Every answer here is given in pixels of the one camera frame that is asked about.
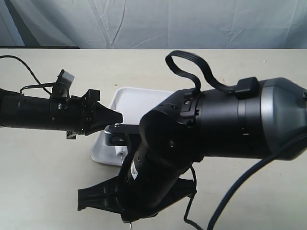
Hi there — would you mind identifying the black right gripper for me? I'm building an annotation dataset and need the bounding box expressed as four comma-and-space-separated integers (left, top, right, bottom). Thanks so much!
77, 143, 204, 216

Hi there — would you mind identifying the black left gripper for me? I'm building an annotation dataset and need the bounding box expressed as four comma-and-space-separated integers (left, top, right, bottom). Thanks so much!
49, 89, 123, 139

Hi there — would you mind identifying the white marshmallow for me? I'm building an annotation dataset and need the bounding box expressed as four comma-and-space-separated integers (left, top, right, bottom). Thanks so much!
115, 146, 126, 156

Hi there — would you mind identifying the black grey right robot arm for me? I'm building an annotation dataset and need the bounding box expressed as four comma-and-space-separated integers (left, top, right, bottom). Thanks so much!
78, 78, 307, 221

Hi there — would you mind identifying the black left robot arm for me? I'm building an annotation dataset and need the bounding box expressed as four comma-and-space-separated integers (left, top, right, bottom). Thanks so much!
0, 89, 123, 139

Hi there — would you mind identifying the white rectangular plastic tray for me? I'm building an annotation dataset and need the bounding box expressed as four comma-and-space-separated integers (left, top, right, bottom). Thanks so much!
91, 87, 172, 167

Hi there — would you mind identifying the white backdrop curtain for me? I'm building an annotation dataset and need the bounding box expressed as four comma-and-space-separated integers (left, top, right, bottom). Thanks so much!
0, 0, 307, 49

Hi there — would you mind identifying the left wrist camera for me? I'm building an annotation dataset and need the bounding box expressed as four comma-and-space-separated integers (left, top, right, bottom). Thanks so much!
51, 69, 75, 98

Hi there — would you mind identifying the black flat ribbon cable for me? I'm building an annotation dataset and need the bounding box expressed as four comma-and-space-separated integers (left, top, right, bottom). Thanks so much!
165, 50, 259, 100

